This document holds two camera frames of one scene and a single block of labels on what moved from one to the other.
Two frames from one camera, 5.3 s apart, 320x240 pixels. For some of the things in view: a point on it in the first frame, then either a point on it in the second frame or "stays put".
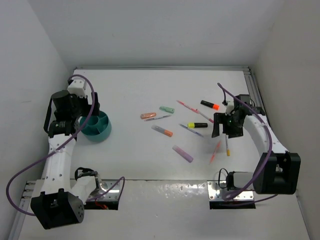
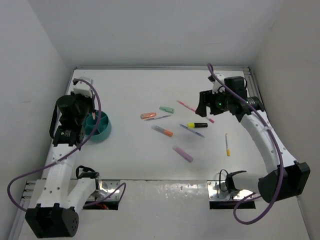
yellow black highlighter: [193, 125] stays put
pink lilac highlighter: [182, 153] stays put
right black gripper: [220, 118] -> [205, 97]
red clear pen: [193, 109] stays put
